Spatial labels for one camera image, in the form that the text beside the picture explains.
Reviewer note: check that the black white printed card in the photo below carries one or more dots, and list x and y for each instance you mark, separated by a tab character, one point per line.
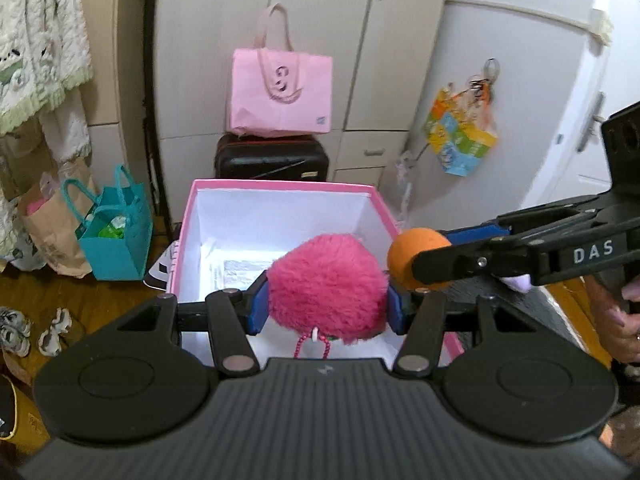
162	270

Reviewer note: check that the black suitcase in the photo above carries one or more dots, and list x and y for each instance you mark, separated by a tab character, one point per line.
270	157

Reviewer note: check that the white door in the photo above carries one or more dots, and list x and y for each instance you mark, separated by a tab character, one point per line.
617	60

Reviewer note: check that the brown paper bag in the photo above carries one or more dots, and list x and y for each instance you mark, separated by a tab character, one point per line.
50	230

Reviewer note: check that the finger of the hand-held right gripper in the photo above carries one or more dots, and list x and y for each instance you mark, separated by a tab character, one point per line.
475	235
450	265

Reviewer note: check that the orange ball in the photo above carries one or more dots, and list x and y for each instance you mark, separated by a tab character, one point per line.
405	255

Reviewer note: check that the printed paper sheet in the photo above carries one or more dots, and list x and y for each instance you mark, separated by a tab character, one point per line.
240	270

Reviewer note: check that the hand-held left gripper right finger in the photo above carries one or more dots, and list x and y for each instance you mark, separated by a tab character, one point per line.
397	310

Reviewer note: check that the white wardrobe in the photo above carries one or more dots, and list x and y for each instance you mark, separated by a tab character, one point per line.
360	35

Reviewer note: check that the person's right hand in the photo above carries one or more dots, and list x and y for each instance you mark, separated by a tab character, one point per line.
620	335

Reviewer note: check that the pink cardboard box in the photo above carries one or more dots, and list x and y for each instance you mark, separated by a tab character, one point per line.
280	210

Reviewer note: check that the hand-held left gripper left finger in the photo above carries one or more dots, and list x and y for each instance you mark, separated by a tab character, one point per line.
257	310

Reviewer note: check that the pink fluffy pompom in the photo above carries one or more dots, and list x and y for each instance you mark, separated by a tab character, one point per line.
325	285

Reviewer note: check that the pink tote bag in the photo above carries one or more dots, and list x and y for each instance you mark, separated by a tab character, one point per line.
280	95

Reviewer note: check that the teal gift bag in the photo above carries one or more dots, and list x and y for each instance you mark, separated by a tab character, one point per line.
115	255

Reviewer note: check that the cream fleece garment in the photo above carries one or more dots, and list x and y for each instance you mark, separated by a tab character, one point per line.
30	35

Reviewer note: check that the colourful gift bag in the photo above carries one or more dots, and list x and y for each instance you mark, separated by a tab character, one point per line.
460	135

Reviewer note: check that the purple plush toy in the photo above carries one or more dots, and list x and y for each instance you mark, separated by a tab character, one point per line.
517	284

